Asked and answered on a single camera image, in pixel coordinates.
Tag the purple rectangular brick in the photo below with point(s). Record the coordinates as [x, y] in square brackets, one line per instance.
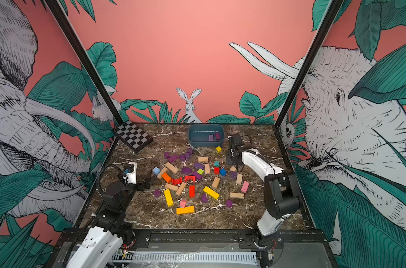
[173, 158]

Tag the orange long flat brick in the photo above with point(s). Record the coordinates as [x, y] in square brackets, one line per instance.
[185, 210]

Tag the natural wood arch brick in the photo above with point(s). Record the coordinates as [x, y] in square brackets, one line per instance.
[203, 159]

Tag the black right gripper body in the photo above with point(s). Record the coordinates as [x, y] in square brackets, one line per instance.
[229, 157]

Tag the purple front cube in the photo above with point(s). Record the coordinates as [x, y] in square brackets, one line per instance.
[157, 193]

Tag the natural wood upright plank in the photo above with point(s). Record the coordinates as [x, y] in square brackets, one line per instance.
[162, 172]

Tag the light blue cube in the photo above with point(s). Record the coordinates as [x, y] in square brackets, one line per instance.
[156, 171]

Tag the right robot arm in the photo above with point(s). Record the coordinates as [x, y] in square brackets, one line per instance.
[281, 187]

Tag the yellow tilted long brick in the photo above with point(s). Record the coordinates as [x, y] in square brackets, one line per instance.
[211, 192]

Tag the long natural wood brick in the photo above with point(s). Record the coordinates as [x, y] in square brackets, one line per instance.
[171, 167]

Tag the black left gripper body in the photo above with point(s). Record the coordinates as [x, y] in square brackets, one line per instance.
[140, 186]

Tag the pink right brick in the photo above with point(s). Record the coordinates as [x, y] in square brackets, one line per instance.
[245, 187]

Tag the natural wood plank brick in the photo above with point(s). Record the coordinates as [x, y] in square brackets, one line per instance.
[207, 168]

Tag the blue cube brick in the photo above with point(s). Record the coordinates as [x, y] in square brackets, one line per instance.
[222, 172]

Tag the red arch brick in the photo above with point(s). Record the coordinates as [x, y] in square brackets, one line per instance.
[189, 179]

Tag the black white chessboard box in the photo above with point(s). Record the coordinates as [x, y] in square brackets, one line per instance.
[133, 136]

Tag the red rectangular brick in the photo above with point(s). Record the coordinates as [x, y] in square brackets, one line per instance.
[192, 191]

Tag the black frame post left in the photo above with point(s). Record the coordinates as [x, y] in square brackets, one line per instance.
[69, 32]

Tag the orange rectangular brick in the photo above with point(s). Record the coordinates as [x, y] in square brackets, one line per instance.
[167, 178]

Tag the purple wedge brick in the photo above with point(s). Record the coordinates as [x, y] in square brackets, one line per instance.
[186, 170]

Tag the black frame post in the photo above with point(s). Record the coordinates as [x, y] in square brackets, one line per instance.
[326, 23]
[69, 32]

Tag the purple long brick lower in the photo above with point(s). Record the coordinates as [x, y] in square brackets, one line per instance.
[197, 175]

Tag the pink small brick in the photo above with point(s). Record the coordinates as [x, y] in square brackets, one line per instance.
[183, 203]

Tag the black frame post right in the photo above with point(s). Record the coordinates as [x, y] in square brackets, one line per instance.
[326, 23]

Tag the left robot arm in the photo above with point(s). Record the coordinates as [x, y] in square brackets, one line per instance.
[108, 231]

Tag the purple long brick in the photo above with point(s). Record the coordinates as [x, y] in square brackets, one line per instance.
[199, 166]
[197, 175]

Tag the teal plastic storage bin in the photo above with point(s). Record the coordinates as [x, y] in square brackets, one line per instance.
[203, 135]

